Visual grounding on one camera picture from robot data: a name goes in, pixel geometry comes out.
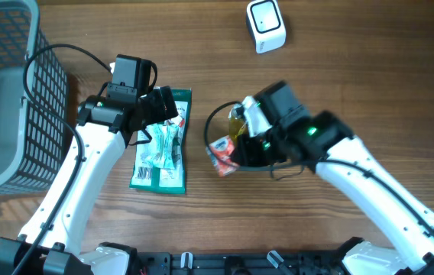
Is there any red tissue pack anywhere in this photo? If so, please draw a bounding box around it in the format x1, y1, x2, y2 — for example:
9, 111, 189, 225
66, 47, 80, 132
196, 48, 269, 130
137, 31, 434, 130
206, 135, 239, 177

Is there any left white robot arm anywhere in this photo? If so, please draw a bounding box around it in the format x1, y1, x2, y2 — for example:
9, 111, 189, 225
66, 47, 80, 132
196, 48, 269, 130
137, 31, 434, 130
0, 54, 178, 274

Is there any yellow oil bottle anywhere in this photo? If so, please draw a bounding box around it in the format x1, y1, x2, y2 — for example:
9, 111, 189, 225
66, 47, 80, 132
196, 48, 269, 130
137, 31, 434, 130
228, 106, 248, 144

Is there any pale green wipes pack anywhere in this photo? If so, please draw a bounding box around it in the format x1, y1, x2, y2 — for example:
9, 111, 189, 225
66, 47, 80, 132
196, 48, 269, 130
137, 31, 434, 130
145, 125, 179, 170

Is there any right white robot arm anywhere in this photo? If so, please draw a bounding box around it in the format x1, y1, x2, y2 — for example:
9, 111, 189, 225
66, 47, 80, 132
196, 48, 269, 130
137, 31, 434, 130
240, 81, 434, 274

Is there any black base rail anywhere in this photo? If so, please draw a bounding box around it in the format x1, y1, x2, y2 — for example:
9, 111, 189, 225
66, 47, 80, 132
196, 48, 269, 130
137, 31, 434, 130
138, 251, 345, 275

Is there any grey plastic mesh basket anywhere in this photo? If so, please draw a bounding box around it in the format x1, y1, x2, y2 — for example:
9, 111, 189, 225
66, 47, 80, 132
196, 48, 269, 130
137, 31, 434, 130
0, 1, 69, 195

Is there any white barcode scanner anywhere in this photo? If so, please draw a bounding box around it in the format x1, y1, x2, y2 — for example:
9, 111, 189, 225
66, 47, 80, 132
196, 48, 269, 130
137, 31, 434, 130
246, 0, 287, 54

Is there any green glove package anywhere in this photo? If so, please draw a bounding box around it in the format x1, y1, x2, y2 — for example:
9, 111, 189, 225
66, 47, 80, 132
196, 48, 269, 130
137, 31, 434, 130
129, 89, 192, 195

